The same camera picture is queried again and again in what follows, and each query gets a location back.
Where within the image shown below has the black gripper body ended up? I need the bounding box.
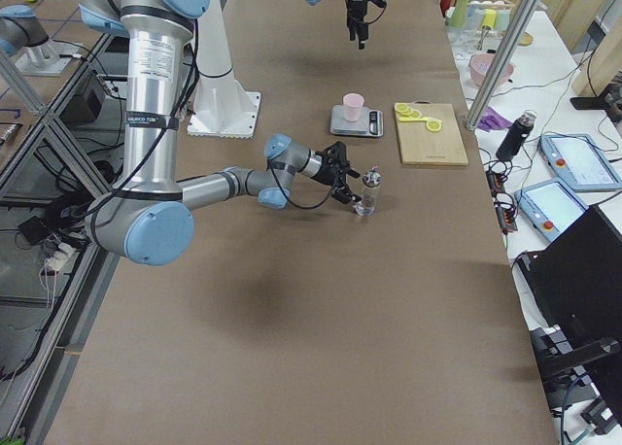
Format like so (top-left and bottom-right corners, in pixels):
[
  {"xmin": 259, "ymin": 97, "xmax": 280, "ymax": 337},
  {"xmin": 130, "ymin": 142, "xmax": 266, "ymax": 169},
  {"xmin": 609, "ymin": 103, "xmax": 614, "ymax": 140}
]
[
  {"xmin": 313, "ymin": 141, "xmax": 351, "ymax": 186},
  {"xmin": 346, "ymin": 0, "xmax": 387, "ymax": 25}
]

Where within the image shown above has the glass sauce bottle metal spout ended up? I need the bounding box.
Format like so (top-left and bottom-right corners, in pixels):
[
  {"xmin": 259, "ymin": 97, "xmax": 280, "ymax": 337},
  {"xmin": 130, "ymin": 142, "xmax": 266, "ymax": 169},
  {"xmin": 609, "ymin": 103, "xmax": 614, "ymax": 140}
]
[{"xmin": 355, "ymin": 165, "xmax": 382, "ymax": 217}]

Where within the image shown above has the pink plastic cup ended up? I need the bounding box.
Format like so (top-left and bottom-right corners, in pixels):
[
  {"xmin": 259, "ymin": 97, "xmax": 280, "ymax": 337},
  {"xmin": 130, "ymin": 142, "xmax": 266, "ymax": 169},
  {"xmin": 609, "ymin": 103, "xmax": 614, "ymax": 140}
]
[{"xmin": 342, "ymin": 92, "xmax": 364, "ymax": 122}]

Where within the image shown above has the digital kitchen scale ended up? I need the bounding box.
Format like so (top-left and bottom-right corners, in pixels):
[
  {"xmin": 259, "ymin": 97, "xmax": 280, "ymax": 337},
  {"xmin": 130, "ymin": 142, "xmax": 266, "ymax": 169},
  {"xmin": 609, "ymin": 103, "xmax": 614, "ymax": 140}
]
[{"xmin": 329, "ymin": 105, "xmax": 384, "ymax": 139}]

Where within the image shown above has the wooden cutting board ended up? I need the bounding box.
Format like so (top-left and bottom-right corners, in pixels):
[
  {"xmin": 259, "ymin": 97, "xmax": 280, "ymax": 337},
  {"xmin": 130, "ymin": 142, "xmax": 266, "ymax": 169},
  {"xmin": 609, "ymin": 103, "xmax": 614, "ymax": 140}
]
[{"xmin": 394, "ymin": 102, "xmax": 468, "ymax": 166}]

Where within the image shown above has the lemon slice by knife tip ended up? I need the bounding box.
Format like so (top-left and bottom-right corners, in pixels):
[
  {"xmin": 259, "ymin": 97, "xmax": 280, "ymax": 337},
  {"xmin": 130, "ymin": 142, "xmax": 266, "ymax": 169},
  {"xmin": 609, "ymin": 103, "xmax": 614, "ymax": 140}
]
[{"xmin": 426, "ymin": 119, "xmax": 442, "ymax": 132}]

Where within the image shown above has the green bottle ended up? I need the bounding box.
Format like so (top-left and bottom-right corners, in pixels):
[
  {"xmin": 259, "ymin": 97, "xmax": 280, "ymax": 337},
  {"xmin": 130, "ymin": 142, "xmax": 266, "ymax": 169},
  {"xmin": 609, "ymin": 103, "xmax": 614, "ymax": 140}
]
[{"xmin": 447, "ymin": 0, "xmax": 470, "ymax": 28}]

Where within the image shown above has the pink bowl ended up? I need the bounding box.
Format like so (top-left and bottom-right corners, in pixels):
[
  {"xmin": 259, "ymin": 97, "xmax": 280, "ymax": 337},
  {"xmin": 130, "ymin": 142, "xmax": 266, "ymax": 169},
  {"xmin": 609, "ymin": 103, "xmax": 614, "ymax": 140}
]
[{"xmin": 468, "ymin": 53, "xmax": 515, "ymax": 87}]

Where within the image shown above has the purple cloth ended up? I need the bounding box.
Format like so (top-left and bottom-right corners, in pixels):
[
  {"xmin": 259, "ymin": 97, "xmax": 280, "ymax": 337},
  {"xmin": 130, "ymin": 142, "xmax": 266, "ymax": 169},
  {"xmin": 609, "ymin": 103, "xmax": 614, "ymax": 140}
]
[{"xmin": 477, "ymin": 106, "xmax": 512, "ymax": 132}]

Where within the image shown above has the black power strip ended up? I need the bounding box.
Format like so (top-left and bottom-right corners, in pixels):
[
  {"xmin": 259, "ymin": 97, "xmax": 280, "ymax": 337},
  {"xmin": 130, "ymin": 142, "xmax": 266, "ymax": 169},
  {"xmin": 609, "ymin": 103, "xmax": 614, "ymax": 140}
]
[{"xmin": 486, "ymin": 169, "xmax": 518, "ymax": 235}]

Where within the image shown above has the black water bottle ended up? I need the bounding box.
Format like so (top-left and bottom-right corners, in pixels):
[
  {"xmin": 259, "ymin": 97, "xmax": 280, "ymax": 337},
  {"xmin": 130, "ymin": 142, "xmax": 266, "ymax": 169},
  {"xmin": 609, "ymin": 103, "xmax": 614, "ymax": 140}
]
[{"xmin": 496, "ymin": 110, "xmax": 537, "ymax": 162}]

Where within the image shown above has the teach pendant near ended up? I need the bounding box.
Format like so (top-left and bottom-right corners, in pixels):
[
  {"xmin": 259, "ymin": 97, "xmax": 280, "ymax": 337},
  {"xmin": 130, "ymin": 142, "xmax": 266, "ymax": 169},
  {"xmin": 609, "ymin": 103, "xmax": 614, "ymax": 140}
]
[{"xmin": 514, "ymin": 179, "xmax": 588, "ymax": 243}]

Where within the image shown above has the teach pendant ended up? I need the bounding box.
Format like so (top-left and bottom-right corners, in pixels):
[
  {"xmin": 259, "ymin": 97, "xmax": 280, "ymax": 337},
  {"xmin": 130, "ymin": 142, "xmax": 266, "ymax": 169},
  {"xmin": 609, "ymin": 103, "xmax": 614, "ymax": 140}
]
[
  {"xmin": 539, "ymin": 134, "xmax": 621, "ymax": 192},
  {"xmin": 514, "ymin": 179, "xmax": 588, "ymax": 243}
]

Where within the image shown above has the teach pendant far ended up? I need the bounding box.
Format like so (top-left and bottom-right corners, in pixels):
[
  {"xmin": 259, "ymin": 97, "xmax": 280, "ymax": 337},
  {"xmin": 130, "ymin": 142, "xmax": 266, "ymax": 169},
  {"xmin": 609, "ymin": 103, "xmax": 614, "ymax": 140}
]
[{"xmin": 539, "ymin": 134, "xmax": 621, "ymax": 192}]

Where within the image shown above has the black computer monitor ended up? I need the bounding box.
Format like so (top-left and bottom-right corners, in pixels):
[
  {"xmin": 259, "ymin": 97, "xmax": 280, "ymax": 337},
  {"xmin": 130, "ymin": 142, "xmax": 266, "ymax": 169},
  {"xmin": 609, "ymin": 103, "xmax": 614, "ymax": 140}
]
[{"xmin": 518, "ymin": 206, "xmax": 621, "ymax": 421}]

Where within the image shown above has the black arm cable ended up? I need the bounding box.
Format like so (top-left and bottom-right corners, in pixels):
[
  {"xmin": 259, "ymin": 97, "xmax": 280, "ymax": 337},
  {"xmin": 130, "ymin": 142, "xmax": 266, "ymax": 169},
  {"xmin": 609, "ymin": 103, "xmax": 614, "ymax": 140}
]
[{"xmin": 269, "ymin": 165, "xmax": 336, "ymax": 211}]

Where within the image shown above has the lemon slice near handle end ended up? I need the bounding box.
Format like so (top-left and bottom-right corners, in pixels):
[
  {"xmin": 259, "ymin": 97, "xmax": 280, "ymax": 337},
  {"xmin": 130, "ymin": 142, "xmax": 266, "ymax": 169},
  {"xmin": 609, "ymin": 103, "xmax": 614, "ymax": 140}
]
[{"xmin": 394, "ymin": 103, "xmax": 412, "ymax": 115}]

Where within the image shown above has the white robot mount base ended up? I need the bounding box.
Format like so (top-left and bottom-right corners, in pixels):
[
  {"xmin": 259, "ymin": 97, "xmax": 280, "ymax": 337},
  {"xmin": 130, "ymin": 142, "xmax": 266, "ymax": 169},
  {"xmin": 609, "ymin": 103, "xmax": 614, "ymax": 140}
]
[{"xmin": 188, "ymin": 0, "xmax": 261, "ymax": 139}]

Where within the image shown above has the aluminium frame post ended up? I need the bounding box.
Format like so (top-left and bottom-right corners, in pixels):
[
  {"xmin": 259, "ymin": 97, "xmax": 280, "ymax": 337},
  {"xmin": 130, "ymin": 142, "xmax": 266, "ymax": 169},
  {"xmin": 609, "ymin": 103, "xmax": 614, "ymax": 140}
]
[{"xmin": 465, "ymin": 0, "xmax": 541, "ymax": 131}]

